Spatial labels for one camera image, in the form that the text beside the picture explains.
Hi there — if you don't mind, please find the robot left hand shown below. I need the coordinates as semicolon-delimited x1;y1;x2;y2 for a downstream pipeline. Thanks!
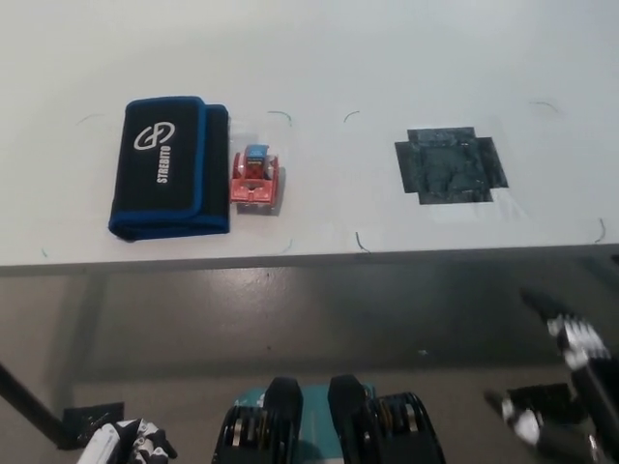
76;418;178;464

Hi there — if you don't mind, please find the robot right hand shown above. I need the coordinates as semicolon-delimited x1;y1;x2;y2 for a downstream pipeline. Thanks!
483;287;619;464

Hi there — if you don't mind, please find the red tape dispenser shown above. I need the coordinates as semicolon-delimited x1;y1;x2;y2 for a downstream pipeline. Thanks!
228;143;284;215

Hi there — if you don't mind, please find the black tape patch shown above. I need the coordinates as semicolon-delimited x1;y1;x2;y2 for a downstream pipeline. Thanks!
394;126;510;207

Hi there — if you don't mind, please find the black table leg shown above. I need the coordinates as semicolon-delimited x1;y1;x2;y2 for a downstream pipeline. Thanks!
0;360;67;446

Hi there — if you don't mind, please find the black blue-trimmed fabric pouch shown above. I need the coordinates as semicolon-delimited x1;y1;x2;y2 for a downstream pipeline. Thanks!
106;95;233;242

